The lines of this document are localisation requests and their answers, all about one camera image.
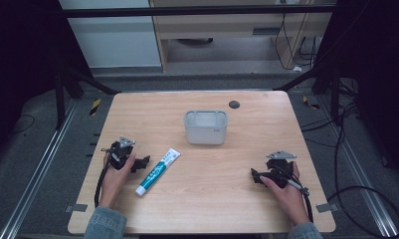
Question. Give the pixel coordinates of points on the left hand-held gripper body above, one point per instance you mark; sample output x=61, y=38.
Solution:
x=120, y=152

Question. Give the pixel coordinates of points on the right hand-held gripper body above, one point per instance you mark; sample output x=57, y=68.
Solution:
x=279, y=166

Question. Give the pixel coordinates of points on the person's left hand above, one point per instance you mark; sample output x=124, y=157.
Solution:
x=112, y=184

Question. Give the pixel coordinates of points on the person's right hand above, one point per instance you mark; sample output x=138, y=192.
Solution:
x=291, y=199

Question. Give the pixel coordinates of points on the teal and white toothpaste tube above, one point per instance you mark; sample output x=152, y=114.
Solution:
x=157, y=172

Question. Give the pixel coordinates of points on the grey tape piece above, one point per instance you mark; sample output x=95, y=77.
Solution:
x=77, y=208
x=327, y=207

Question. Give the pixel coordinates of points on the grey plastic container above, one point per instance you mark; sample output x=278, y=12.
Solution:
x=206, y=132

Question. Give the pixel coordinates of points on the dark round table grommet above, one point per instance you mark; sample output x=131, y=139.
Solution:
x=234, y=105

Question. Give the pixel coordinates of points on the black metal stand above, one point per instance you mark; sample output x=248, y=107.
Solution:
x=59, y=99
x=335, y=96

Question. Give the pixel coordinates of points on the white plug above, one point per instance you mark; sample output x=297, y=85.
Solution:
x=297, y=68

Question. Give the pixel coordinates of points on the white cabinet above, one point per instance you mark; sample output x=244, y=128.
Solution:
x=114, y=43

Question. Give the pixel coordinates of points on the dark curtain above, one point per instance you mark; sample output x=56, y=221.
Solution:
x=382, y=83
x=21, y=66

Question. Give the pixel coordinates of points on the wooden desk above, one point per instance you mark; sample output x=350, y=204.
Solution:
x=220, y=25

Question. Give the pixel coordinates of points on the aluminium floor rail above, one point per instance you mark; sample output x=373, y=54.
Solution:
x=38, y=172
x=362, y=176

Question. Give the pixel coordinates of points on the black horizontal frame bar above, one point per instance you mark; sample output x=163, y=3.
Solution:
x=187, y=11

